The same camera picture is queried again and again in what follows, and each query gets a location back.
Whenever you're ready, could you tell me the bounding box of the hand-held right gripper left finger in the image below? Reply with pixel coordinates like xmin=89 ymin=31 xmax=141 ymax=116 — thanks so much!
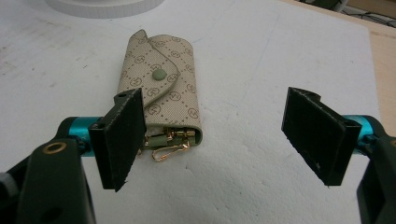
xmin=57 ymin=88 xmax=148 ymax=193

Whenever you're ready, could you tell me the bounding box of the black cable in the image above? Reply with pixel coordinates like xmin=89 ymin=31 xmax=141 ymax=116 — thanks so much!
xmin=342 ymin=5 xmax=396 ymax=29

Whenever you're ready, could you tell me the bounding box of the white round object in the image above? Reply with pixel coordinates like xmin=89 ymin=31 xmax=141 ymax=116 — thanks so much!
xmin=44 ymin=0 xmax=165 ymax=20

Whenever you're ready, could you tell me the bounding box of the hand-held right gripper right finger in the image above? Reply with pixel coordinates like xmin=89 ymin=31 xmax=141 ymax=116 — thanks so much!
xmin=281 ymin=86 xmax=375 ymax=187

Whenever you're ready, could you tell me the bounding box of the beige patterned key pouch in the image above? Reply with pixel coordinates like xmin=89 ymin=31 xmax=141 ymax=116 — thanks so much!
xmin=116 ymin=29 xmax=204 ymax=162

